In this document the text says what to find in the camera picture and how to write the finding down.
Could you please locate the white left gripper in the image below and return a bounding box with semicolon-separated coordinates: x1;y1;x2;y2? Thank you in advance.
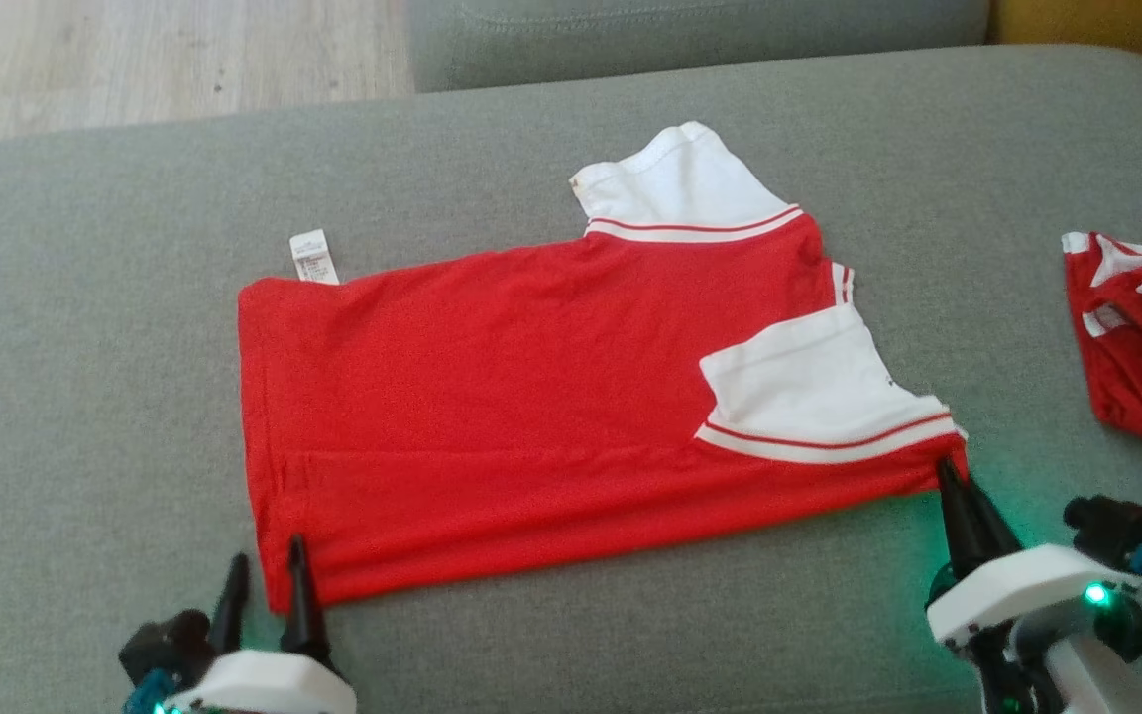
163;535;359;714

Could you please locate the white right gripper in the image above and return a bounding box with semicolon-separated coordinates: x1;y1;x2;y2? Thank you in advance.
926;457;1142;652

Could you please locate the red t-shirt with white sleeves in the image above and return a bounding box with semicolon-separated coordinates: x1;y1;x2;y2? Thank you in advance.
237;121;969;614

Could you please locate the large grey sofa seat cushion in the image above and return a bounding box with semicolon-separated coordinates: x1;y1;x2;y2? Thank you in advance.
0;45;1142;714

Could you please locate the yellow sofa back cushion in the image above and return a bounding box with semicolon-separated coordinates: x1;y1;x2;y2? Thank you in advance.
987;0;1142;98

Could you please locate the small grey sofa seat cushion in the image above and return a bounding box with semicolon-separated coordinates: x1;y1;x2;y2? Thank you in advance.
404;0;990;95

